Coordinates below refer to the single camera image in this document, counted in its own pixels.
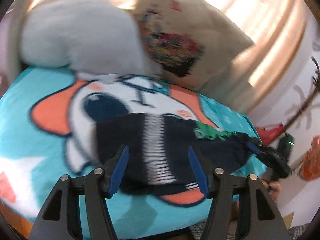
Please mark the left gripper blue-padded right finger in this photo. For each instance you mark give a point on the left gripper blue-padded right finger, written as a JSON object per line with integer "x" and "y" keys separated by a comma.
{"x": 203, "y": 171}

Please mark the grey plush pillow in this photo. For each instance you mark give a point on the grey plush pillow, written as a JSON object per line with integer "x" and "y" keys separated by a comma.
{"x": 94, "y": 38}

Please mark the orange plastic bag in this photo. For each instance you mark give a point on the orange plastic bag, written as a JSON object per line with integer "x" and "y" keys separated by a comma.
{"x": 310, "y": 167}

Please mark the turquoise cartoon fleece blanket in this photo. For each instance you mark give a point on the turquoise cartoon fleece blanket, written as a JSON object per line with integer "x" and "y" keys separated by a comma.
{"x": 47, "y": 116}

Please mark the orange wooden bed frame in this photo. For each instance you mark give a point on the orange wooden bed frame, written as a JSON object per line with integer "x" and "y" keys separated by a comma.
{"x": 19, "y": 223}

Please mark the red bag on floor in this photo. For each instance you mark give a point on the red bag on floor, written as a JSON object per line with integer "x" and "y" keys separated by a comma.
{"x": 270, "y": 132}

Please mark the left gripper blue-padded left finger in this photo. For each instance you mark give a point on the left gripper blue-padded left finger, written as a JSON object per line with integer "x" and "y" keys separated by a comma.
{"x": 114, "y": 169}

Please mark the brown wooden stick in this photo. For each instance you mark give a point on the brown wooden stick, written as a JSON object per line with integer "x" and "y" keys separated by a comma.
{"x": 305, "y": 105}

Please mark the beige floral print cushion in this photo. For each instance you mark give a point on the beige floral print cushion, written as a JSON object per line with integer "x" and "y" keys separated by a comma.
{"x": 192, "y": 40}

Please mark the dark navy striped pants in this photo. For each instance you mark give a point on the dark navy striped pants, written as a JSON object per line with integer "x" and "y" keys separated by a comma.
{"x": 158, "y": 145}

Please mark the beige curtain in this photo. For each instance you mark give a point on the beige curtain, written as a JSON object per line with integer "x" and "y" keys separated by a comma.
{"x": 276, "y": 28}

